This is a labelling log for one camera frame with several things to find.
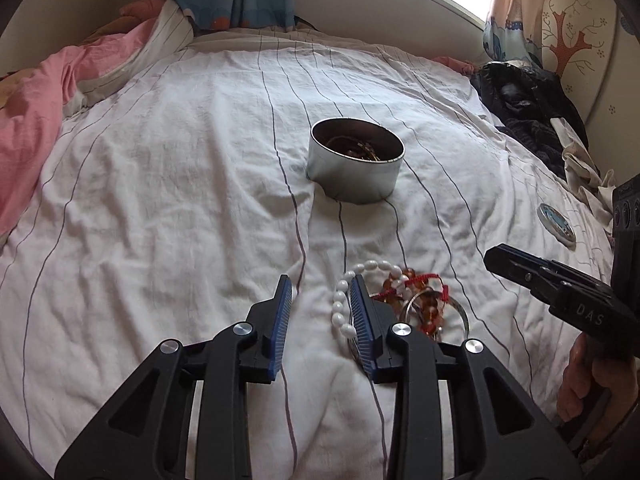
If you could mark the round silver tin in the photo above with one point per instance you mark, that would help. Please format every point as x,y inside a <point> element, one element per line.
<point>350,180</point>

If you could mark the pile of jewelry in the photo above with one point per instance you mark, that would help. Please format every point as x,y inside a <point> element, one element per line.
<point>352,147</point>

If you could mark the silver bangle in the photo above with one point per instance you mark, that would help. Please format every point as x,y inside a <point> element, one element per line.
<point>462,312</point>

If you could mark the white striped duvet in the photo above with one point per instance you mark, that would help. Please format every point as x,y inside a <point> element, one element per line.
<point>175,185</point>

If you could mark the cream cloth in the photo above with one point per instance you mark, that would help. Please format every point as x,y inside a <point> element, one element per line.
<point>580,160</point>

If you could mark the beige printed curtain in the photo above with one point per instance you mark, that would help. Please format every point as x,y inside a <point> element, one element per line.
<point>505,25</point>

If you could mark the orange tree wall sticker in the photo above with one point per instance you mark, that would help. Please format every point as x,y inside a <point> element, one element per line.
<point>567,45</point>

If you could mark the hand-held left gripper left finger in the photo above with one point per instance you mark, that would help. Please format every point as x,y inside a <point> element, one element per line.
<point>280,320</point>

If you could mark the person's right hand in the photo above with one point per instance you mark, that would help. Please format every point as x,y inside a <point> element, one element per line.
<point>580,385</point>

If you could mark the round printed tin lid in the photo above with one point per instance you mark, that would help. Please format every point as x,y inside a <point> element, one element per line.
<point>556,222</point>

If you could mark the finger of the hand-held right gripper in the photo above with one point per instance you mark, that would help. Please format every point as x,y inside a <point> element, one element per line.
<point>530,272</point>

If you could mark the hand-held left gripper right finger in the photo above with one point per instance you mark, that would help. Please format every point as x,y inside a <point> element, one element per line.
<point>361,320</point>

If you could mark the pink blanket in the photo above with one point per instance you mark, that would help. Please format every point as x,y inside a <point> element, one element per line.
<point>35,105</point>

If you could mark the black jacket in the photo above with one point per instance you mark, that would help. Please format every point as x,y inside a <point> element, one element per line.
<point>530,105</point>

